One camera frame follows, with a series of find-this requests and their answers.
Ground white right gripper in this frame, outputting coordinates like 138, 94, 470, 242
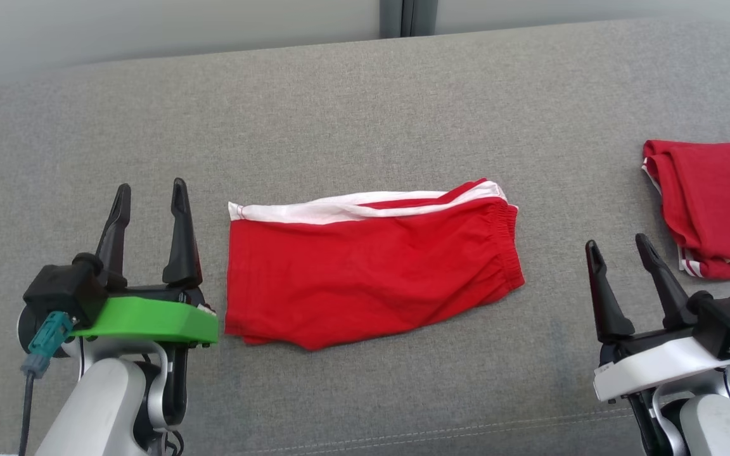
585, 233, 730, 456

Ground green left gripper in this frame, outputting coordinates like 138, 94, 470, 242
74, 178, 220, 429

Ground red t-shirt with white sleeves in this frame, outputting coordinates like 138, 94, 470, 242
641, 136, 730, 281

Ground red shorts with white stripe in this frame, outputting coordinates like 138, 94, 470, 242
224, 179, 525, 351

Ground grey fabric sofa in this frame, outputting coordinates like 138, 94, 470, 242
0, 18, 730, 456

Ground left camera cable teal plug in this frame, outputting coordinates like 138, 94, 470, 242
18, 312, 75, 456

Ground grey metal partition post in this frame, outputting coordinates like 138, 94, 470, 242
380, 0, 437, 37

